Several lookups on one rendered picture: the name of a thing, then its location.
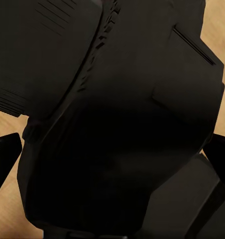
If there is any digital camera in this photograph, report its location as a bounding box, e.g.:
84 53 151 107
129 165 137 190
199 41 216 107
0 0 225 239

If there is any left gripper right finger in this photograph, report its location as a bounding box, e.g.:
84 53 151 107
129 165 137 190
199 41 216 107
202 133 225 186

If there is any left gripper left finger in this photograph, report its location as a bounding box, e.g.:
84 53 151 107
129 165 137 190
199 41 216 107
0 132 22 188

